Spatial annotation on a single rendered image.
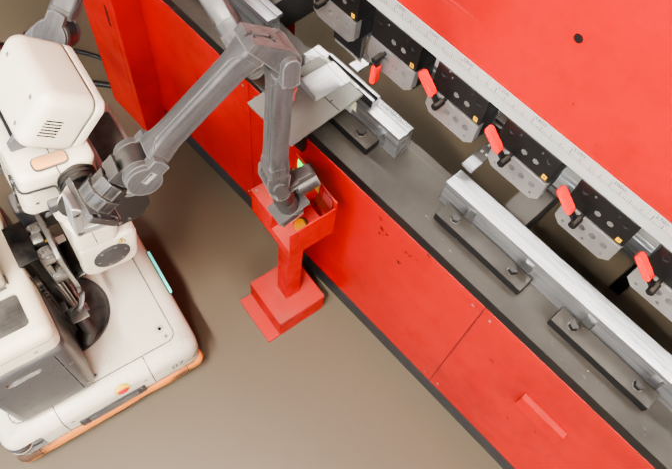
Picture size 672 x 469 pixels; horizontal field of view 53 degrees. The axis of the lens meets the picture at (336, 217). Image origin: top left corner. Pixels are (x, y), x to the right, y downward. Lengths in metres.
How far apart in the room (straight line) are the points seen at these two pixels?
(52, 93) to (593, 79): 1.02
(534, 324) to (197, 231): 1.49
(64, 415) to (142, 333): 0.34
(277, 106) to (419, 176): 0.59
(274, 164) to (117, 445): 1.32
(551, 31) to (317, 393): 1.65
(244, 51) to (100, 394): 1.35
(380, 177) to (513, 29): 0.69
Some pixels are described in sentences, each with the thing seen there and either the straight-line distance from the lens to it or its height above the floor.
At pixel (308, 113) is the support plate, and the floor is 1.00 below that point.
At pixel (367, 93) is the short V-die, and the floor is 0.99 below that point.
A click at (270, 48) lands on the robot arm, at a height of 1.47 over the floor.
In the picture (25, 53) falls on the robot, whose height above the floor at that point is 1.39.
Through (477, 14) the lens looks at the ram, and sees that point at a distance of 1.41.
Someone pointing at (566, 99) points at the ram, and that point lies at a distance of 1.37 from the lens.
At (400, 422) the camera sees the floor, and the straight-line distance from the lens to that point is 2.56.
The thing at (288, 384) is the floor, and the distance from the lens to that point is 2.55.
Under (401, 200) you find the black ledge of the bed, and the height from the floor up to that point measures 0.88.
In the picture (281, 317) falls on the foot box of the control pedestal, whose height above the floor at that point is 0.12.
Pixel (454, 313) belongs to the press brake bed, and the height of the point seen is 0.67.
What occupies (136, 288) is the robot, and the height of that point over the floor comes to 0.28.
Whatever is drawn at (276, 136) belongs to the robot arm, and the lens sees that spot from 1.54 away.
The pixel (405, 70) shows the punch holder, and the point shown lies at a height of 1.24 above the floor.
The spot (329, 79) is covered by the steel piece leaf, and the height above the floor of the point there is 1.00.
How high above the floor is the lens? 2.47
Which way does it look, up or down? 61 degrees down
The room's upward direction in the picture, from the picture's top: 10 degrees clockwise
